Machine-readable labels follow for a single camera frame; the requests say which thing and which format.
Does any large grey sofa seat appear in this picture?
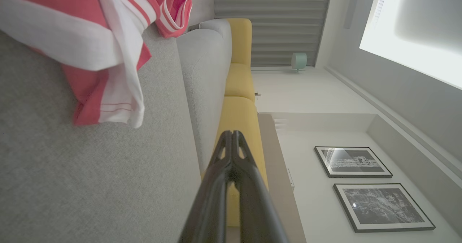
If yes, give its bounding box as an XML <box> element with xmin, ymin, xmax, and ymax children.
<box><xmin>0</xmin><ymin>22</ymin><xmax>201</xmax><ymax>243</ymax></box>

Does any small grey sofa section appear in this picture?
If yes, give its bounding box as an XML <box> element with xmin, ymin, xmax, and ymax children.
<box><xmin>176</xmin><ymin>18</ymin><xmax>232</xmax><ymax>175</ymax></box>

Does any bright ceiling light panel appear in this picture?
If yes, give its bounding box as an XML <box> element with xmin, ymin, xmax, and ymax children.
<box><xmin>359</xmin><ymin>0</ymin><xmax>462</xmax><ymax>91</ymax></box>

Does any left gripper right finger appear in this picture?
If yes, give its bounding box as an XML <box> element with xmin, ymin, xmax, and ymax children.
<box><xmin>232</xmin><ymin>130</ymin><xmax>289</xmax><ymax>243</ymax></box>

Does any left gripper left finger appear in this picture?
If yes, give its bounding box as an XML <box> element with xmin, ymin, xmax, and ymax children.
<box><xmin>178</xmin><ymin>130</ymin><xmax>232</xmax><ymax>243</ymax></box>

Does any red white-trimmed polo shirt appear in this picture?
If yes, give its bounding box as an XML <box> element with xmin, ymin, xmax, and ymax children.
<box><xmin>148</xmin><ymin>0</ymin><xmax>196</xmax><ymax>39</ymax></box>
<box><xmin>0</xmin><ymin>0</ymin><xmax>161</xmax><ymax>129</ymax></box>

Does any light wooden panel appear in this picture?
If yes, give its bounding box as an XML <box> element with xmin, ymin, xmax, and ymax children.
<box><xmin>257</xmin><ymin>113</ymin><xmax>307</xmax><ymax>243</ymax></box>

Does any small teal fan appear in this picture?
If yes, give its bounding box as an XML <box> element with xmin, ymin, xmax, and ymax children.
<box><xmin>291</xmin><ymin>52</ymin><xmax>308</xmax><ymax>73</ymax></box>

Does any black framed monochrome picture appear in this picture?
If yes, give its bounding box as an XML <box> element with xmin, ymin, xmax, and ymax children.
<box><xmin>314</xmin><ymin>146</ymin><xmax>393</xmax><ymax>178</ymax></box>
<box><xmin>333</xmin><ymin>183</ymin><xmax>436</xmax><ymax>233</ymax></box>

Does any yellow sofa cushion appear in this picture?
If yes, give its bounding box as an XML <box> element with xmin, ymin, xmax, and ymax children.
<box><xmin>224</xmin><ymin>63</ymin><xmax>255</xmax><ymax>102</ymax></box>
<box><xmin>227</xmin><ymin>18</ymin><xmax>252</xmax><ymax>65</ymax></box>
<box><xmin>216</xmin><ymin>96</ymin><xmax>269</xmax><ymax>229</ymax></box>

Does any grey pleated curtain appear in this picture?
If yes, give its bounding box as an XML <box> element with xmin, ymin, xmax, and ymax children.
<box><xmin>213</xmin><ymin>0</ymin><xmax>333</xmax><ymax>68</ymax></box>

